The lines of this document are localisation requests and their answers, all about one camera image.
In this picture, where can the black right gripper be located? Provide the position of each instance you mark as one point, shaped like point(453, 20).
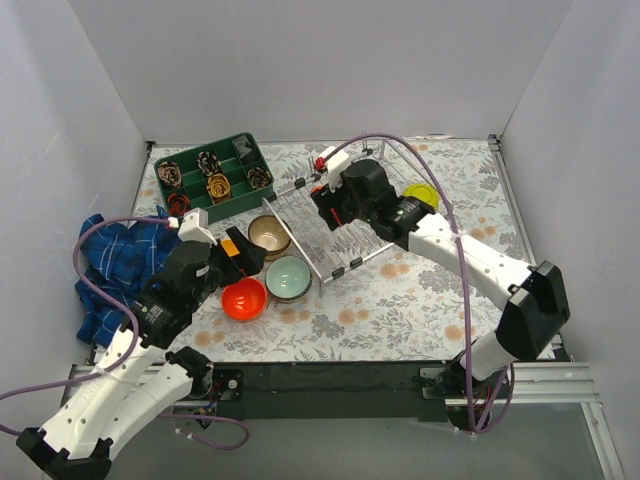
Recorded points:
point(329, 201)

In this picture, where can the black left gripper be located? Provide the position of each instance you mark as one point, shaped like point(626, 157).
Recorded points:
point(220, 261)

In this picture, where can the beige ceramic bowl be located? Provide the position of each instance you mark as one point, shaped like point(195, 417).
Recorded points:
point(275, 246)

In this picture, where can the yellow bowl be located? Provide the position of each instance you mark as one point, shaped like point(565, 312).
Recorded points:
point(229, 247)

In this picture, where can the black patterned bowl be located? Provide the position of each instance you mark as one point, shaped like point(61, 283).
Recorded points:
point(266, 224)

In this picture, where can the orange bowl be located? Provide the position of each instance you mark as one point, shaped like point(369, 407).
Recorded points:
point(337, 218)
point(244, 300)

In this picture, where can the pale green bowl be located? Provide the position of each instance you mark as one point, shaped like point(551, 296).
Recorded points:
point(288, 278)

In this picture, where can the lime green bowl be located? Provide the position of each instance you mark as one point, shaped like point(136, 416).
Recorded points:
point(423, 192)

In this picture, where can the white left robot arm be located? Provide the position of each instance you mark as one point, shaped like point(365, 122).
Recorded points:
point(138, 377)

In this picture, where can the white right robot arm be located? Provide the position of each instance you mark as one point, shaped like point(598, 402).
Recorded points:
point(532, 299)

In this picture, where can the yellow rolled tie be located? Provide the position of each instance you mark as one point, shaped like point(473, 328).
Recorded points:
point(219, 188)

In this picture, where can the dark gold rolled tie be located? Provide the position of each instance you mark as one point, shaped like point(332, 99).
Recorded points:
point(259, 177)

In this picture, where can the green compartment tray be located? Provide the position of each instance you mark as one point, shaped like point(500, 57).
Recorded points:
point(194, 183)

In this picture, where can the red black rolled tie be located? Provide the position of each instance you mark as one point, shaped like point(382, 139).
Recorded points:
point(178, 204)

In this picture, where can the floral dark rolled tie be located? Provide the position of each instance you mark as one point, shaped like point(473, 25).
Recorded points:
point(208, 163)

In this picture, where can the grey folded item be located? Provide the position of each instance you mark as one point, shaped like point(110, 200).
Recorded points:
point(246, 150)

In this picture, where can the brown rolled tie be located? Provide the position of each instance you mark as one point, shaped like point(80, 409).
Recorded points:
point(169, 175)

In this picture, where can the blue plaid cloth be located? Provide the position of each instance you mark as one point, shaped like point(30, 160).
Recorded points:
point(121, 259)

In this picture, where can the silver wire dish rack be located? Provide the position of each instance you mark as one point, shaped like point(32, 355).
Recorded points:
point(332, 254)

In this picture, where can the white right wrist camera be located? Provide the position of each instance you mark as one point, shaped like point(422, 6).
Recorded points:
point(332, 163)

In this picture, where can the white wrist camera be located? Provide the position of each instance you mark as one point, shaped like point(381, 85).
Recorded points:
point(332, 163)
point(194, 227)

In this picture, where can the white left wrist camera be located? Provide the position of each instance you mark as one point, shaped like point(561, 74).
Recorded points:
point(194, 227)

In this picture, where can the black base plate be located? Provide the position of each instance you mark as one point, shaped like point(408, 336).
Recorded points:
point(420, 390)

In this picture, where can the aluminium frame rail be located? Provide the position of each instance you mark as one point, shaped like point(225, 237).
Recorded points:
point(554, 382)

